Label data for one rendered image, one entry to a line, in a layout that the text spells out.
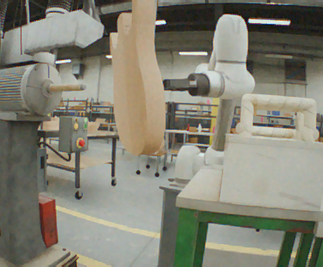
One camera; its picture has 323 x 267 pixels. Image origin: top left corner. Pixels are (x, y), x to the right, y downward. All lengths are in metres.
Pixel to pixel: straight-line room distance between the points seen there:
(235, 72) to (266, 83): 11.36
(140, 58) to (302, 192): 0.51
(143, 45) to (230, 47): 0.32
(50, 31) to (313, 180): 1.02
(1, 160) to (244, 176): 1.12
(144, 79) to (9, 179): 0.95
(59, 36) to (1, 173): 0.75
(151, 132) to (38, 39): 0.70
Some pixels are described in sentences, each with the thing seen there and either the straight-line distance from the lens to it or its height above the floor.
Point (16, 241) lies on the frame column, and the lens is 1.39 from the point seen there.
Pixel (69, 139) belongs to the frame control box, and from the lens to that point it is 1.29.
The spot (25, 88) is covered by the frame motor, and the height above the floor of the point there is 1.24.
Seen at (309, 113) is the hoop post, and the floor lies 1.17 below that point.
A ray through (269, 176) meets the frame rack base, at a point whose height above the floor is 1.01.
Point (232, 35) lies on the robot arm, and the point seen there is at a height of 1.41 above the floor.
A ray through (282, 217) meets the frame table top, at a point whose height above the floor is 0.91.
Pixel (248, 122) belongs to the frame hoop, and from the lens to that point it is 0.59.
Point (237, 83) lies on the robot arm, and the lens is 0.77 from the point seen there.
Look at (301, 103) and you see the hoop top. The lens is 0.61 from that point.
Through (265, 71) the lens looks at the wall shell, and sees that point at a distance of 12.24.
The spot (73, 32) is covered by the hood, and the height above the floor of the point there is 1.44.
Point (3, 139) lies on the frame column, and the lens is 1.26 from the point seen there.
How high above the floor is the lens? 1.13
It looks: 3 degrees down
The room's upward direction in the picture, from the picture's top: 4 degrees clockwise
